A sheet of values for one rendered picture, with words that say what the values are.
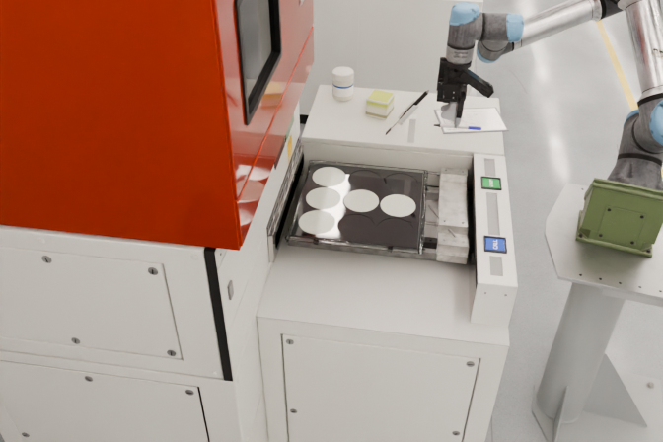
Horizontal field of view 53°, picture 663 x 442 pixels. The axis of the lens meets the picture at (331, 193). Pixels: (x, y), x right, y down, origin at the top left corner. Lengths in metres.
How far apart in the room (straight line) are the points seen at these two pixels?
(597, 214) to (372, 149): 0.67
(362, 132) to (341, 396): 0.79
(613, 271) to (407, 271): 0.56
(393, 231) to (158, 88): 0.90
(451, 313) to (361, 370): 0.28
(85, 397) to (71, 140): 0.78
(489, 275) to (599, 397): 1.05
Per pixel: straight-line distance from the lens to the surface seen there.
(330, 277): 1.78
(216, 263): 1.31
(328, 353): 1.76
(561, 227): 2.05
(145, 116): 1.15
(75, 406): 1.87
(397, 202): 1.91
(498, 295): 1.64
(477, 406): 1.88
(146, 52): 1.09
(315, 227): 1.81
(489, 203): 1.85
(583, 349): 2.30
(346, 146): 2.05
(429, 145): 2.04
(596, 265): 1.96
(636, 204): 1.94
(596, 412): 2.65
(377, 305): 1.72
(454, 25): 1.83
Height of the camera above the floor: 2.08
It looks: 38 degrees down
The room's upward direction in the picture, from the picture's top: straight up
